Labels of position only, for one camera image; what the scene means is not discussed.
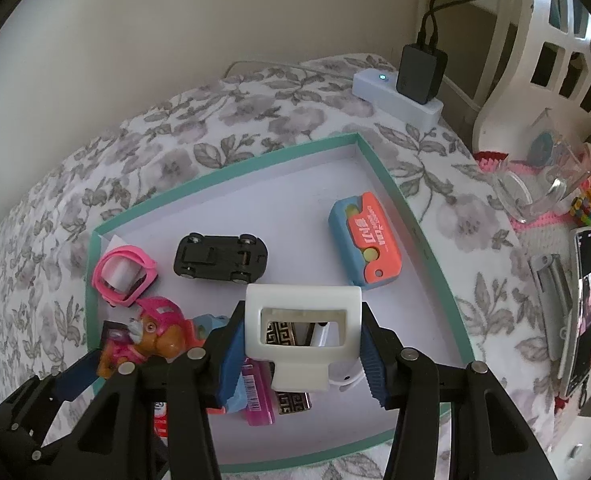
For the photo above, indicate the black mini camera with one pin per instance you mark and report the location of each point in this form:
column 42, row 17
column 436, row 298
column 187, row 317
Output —
column 215, row 257

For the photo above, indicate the red stain remover bottle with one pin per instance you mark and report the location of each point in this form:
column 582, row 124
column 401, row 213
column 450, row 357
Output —
column 161, row 420

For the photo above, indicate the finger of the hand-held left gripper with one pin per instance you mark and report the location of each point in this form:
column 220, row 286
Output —
column 75, row 375

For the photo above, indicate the white power strip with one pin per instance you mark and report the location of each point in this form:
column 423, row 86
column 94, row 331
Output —
column 375, row 87

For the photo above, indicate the pink wrist watch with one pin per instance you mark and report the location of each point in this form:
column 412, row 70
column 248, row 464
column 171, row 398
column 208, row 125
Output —
column 145, row 260

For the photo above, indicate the orange pink eraser pack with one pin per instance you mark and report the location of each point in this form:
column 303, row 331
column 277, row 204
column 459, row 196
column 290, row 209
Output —
column 375, row 240

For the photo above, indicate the black power adapter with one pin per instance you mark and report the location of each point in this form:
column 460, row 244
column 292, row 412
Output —
column 420, row 72

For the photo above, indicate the gold patterned lighter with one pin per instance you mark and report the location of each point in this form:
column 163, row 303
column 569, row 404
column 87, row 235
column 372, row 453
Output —
column 293, row 402

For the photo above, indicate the grey floral blanket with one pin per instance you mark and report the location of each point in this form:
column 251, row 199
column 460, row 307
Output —
column 225, row 115

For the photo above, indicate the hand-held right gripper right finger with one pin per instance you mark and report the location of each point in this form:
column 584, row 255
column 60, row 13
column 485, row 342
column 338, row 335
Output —
column 373, row 365

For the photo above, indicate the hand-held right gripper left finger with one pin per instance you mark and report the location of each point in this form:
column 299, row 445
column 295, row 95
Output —
column 230, row 365

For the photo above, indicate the grey metal clip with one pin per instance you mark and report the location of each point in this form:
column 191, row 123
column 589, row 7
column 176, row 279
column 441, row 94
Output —
column 555, row 305

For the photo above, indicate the pink white crochet mat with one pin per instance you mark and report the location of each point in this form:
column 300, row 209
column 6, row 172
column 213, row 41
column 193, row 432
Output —
column 540, row 227

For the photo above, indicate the smartphone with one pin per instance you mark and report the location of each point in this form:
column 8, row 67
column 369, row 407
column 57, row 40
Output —
column 583, row 310

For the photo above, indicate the clear glass jar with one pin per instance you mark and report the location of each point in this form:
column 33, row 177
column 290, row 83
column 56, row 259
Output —
column 550, row 195

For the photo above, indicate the colourful bead toy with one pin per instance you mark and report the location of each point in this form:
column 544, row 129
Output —
column 586, row 207

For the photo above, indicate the white plastic frame bracket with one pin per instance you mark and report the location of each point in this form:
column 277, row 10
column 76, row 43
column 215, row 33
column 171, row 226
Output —
column 300, row 300

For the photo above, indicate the teal shallow cardboard box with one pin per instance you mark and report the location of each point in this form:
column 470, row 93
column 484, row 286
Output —
column 295, row 200

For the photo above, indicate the white plastic basket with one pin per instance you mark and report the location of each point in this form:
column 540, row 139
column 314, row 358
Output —
column 515, row 60

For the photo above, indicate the pink puppy toy figure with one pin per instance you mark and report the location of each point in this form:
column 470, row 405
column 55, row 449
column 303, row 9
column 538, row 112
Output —
column 150, row 335

